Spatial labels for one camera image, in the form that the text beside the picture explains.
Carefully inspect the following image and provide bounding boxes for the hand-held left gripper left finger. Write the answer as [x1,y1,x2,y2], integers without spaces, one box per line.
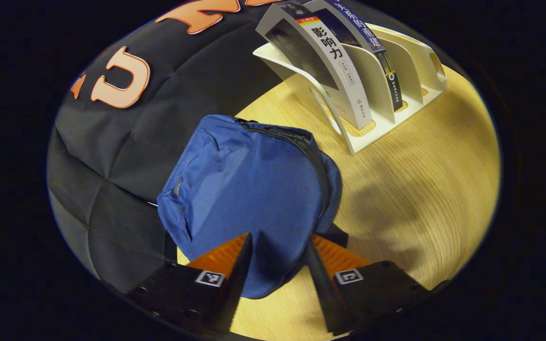
[126,232,254,334]

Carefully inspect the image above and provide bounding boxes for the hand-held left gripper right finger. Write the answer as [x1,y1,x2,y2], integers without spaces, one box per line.
[304,232,449,334]

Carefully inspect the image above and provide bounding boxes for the blue schoolbag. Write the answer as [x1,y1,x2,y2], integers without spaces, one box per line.
[157,114,349,300]

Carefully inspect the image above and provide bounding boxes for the grey book with white spine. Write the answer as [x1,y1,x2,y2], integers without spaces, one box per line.
[255,1,374,130]

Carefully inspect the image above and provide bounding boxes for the white bookshelf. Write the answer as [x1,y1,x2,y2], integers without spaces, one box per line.
[253,23,448,156]

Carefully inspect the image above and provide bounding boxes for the dark blue book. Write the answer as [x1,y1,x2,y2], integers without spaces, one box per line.
[304,0,404,113]

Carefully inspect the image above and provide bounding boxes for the black backdrop cloth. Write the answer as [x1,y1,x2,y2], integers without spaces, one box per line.
[45,0,311,294]

